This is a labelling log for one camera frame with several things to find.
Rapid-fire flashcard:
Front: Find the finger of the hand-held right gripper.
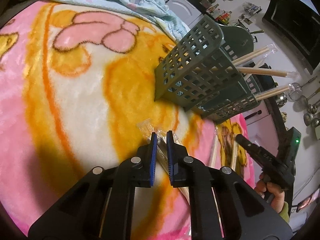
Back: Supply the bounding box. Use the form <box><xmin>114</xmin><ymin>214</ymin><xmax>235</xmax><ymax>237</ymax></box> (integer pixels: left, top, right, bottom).
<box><xmin>236</xmin><ymin>134</ymin><xmax>281</xmax><ymax>167</ymax></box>

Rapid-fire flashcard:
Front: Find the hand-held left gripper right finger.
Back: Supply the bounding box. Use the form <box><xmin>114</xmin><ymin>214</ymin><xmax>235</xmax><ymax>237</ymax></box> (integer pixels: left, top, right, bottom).
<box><xmin>166</xmin><ymin>130</ymin><xmax>293</xmax><ymax>240</ymax></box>

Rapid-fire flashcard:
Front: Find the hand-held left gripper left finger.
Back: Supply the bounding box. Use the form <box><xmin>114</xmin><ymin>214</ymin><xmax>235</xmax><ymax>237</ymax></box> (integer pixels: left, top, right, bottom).
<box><xmin>27</xmin><ymin>132</ymin><xmax>158</xmax><ymax>240</ymax></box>

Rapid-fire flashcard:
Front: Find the chopstick pair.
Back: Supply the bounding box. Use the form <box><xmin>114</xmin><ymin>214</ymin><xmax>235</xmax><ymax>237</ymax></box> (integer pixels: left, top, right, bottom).
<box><xmin>236</xmin><ymin>66</ymin><xmax>298</xmax><ymax>78</ymax></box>
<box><xmin>255</xmin><ymin>84</ymin><xmax>296</xmax><ymax>101</ymax></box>
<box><xmin>243</xmin><ymin>59</ymin><xmax>265</xmax><ymax>81</ymax></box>
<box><xmin>136</xmin><ymin>120</ymin><xmax>192</xmax><ymax>204</ymax></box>
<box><xmin>231</xmin><ymin>45</ymin><xmax>272</xmax><ymax>65</ymax></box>

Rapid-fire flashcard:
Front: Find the bunch of bamboo chopsticks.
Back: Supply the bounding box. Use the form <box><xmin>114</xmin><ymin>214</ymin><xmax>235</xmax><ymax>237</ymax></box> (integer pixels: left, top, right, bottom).
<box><xmin>207</xmin><ymin>134</ymin><xmax>242</xmax><ymax>173</ymax></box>

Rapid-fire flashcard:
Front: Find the green plastic utensil holder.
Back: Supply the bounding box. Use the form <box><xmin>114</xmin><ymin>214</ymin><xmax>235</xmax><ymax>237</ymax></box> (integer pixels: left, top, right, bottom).
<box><xmin>154</xmin><ymin>14</ymin><xmax>260</xmax><ymax>125</ymax></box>

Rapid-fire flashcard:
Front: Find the person's right hand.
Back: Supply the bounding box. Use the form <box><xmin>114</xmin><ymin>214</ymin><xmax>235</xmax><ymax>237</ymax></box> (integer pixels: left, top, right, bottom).
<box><xmin>255</xmin><ymin>174</ymin><xmax>286</xmax><ymax>213</ymax></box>

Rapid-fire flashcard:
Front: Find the steel slotted ladle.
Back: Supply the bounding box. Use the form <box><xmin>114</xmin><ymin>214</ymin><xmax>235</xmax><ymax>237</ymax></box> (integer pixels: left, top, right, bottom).
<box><xmin>293</xmin><ymin>93</ymin><xmax>319</xmax><ymax>112</ymax></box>

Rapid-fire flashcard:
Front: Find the steel mesh skimmer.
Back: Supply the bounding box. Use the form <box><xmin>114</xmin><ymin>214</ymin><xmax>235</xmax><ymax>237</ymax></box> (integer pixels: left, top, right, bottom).
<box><xmin>289</xmin><ymin>76</ymin><xmax>318</xmax><ymax>100</ymax></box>

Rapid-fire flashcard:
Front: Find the pink printed blanket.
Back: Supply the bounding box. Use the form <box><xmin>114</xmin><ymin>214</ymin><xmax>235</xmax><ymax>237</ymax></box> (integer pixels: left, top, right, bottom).
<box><xmin>0</xmin><ymin>0</ymin><xmax>255</xmax><ymax>240</ymax></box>

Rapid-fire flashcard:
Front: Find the black range hood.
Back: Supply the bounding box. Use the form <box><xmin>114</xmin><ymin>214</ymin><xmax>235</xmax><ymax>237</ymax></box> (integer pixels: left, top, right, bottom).
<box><xmin>262</xmin><ymin>0</ymin><xmax>320</xmax><ymax>74</ymax></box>

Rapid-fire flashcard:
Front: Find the group of condiment bottles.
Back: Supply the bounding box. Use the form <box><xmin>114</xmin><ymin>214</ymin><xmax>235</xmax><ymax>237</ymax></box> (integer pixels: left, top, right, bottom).
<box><xmin>190</xmin><ymin>0</ymin><xmax>232</xmax><ymax>23</ymax></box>

